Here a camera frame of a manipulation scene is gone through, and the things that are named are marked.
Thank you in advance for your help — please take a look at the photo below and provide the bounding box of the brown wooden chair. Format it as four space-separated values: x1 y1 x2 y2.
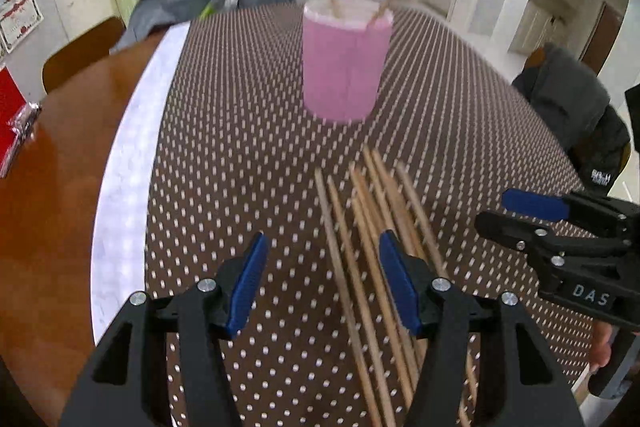
42 16 125 94

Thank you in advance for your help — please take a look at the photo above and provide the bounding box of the right human hand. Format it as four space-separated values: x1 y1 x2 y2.
588 320 613 374

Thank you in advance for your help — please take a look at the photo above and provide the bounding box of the dark jacket on chair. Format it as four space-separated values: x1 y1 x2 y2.
512 42 631 195

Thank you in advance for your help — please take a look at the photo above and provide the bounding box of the clear plastic packet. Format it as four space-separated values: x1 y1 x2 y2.
1 102 42 178

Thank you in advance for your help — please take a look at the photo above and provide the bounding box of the pink cylindrical cup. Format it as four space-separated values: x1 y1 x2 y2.
303 0 394 122

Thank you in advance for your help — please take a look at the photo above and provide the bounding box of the brown polka dot tablecloth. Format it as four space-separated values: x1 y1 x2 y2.
145 4 591 426

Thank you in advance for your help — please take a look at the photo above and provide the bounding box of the wooden chopstick on table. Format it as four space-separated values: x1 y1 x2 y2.
349 162 413 407
314 168 383 427
372 150 426 260
362 145 419 388
396 161 477 405
328 176 396 427

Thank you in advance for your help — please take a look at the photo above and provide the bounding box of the red gift bag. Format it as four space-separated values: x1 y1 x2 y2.
0 66 26 178

